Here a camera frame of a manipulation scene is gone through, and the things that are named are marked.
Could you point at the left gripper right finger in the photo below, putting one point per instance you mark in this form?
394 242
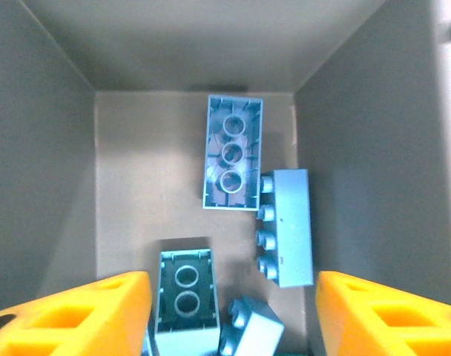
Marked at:
388 326

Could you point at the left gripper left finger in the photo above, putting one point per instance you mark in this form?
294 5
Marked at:
62 326

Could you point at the blue sloped lego brick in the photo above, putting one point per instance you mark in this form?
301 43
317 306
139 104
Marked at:
184 296

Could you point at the grey plastic bin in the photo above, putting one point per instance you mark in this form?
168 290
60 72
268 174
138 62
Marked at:
144 155

